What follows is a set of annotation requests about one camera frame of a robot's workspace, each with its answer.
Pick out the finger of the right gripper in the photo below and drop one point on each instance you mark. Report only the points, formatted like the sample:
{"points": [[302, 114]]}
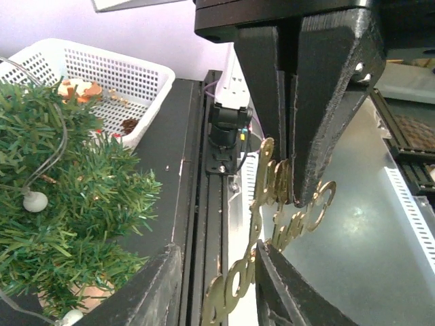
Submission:
{"points": [[257, 50], [340, 59]]}

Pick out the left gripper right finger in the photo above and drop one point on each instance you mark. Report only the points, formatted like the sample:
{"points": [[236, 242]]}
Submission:
{"points": [[284, 297]]}

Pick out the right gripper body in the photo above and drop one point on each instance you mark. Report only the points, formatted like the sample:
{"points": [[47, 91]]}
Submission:
{"points": [[218, 21]]}

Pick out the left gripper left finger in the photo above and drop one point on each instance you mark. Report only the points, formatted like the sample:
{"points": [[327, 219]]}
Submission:
{"points": [[151, 297]]}

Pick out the gold glitter cutout ornament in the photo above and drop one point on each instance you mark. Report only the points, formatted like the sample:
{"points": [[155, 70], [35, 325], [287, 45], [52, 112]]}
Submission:
{"points": [[265, 193]]}

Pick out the white plastic basket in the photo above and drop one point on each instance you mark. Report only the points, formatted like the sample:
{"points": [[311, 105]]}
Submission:
{"points": [[132, 88]]}

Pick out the small green christmas tree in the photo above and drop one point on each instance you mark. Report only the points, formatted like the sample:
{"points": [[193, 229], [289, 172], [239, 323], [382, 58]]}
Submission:
{"points": [[68, 194]]}

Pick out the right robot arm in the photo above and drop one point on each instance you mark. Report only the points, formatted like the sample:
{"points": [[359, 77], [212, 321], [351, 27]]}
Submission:
{"points": [[232, 94]]}

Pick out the brown pine cone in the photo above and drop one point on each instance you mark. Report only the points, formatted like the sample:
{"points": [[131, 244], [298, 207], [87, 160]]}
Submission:
{"points": [[128, 125]]}

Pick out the white slotted cable duct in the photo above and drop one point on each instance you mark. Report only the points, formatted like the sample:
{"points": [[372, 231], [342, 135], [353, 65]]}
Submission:
{"points": [[414, 222]]}

